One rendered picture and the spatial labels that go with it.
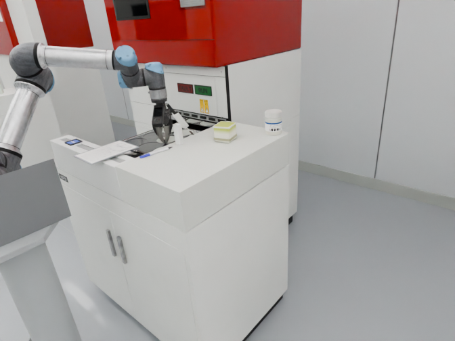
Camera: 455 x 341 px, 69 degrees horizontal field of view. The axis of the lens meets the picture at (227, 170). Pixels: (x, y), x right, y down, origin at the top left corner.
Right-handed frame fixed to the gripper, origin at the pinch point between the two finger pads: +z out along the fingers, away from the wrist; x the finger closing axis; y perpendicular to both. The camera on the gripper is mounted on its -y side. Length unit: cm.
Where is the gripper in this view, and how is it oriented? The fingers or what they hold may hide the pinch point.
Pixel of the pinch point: (164, 141)
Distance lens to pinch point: 159.2
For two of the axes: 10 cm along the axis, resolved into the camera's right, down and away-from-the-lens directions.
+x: -10.0, 0.8, -0.1
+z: 0.7, 9.0, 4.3
